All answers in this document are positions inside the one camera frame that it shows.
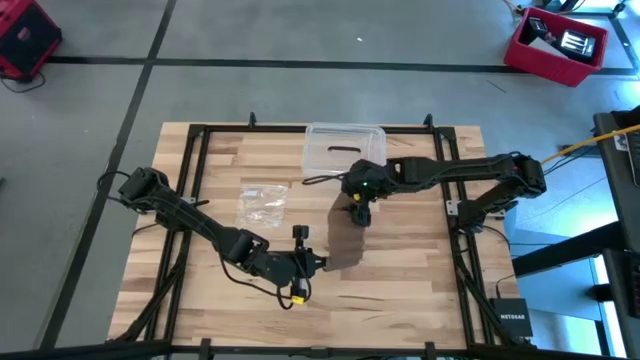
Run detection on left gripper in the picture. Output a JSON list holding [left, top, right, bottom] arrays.
[[258, 239, 329, 300]]

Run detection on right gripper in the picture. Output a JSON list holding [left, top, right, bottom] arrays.
[[341, 159, 390, 226]]

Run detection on brown elastic bandage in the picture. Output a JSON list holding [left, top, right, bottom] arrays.
[[322, 192, 369, 274]]

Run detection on clear plastic zip bag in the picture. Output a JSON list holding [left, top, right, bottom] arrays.
[[234, 182, 290, 230]]

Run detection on red plastic crate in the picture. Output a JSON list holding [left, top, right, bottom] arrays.
[[502, 6, 610, 88]]

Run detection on small black device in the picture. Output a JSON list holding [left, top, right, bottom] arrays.
[[525, 15, 552, 40]]

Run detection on black silver device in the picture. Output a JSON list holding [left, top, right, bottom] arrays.
[[551, 28, 597, 64]]

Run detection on black desk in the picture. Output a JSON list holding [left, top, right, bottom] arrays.
[[592, 103, 640, 360]]

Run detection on red black equipment case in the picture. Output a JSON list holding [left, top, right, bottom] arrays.
[[0, 0, 64, 84]]

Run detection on black cable yellow connector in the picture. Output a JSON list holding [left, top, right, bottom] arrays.
[[301, 171, 363, 201], [218, 254, 312, 310]]

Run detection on black metal table frame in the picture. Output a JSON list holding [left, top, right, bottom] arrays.
[[0, 111, 640, 360]]

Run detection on black network switch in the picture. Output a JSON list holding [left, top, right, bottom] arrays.
[[488, 297, 535, 339]]

